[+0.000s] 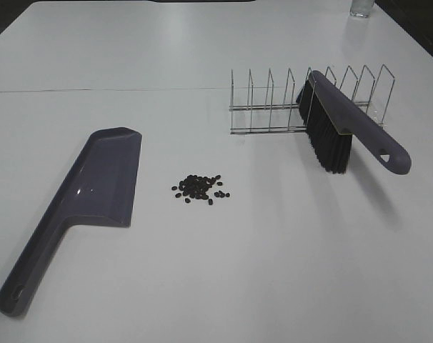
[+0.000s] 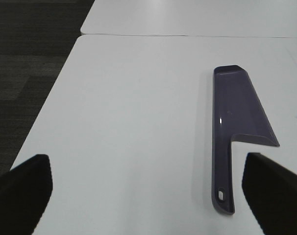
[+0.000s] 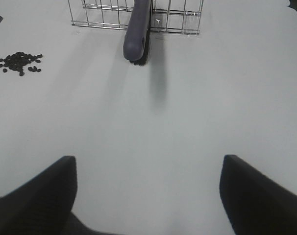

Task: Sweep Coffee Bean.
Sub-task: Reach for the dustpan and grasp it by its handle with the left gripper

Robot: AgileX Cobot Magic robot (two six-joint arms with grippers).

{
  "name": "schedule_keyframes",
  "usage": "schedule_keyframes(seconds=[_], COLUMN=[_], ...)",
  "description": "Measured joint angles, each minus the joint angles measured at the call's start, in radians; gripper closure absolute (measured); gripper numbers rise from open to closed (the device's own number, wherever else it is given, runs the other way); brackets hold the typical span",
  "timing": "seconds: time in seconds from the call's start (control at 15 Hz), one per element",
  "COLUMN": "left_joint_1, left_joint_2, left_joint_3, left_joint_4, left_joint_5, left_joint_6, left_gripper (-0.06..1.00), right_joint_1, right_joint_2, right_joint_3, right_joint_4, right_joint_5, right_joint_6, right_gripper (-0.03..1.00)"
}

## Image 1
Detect clear drinking glass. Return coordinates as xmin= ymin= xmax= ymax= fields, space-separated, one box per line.
xmin=349 ymin=0 xmax=375 ymax=18

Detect purple plastic dustpan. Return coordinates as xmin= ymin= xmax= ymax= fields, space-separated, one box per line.
xmin=0 ymin=127 xmax=142 ymax=317

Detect pile of coffee beans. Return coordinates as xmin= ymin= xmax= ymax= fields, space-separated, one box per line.
xmin=170 ymin=174 xmax=231 ymax=206

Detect purple brush black bristles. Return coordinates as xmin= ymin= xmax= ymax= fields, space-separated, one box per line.
xmin=297 ymin=70 xmax=412 ymax=175

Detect chrome wire rack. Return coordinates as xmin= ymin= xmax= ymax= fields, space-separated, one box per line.
xmin=229 ymin=64 xmax=397 ymax=134

